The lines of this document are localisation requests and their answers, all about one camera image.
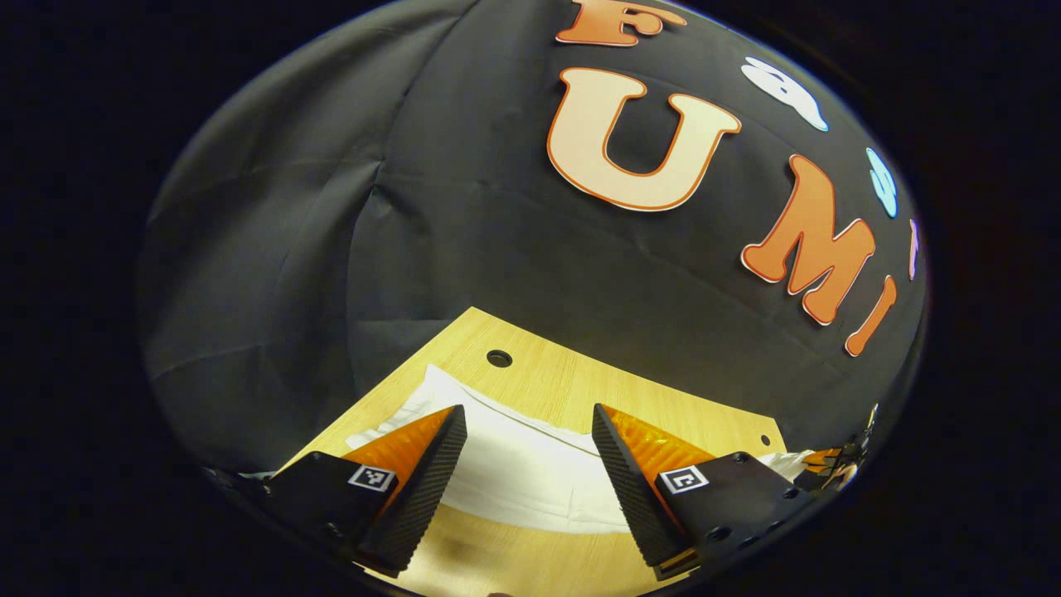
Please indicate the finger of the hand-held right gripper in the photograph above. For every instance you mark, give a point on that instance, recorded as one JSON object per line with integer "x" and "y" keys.
{"x": 825, "y": 458}

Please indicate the black backdrop cloth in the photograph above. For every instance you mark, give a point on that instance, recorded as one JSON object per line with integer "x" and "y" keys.
{"x": 464, "y": 249}

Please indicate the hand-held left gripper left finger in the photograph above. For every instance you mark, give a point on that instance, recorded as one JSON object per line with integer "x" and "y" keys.
{"x": 423, "y": 497}

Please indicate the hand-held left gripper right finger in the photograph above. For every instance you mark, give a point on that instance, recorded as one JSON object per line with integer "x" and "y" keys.
{"x": 630, "y": 497}

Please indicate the white jeans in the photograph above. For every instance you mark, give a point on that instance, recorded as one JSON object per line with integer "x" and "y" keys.
{"x": 530, "y": 481}

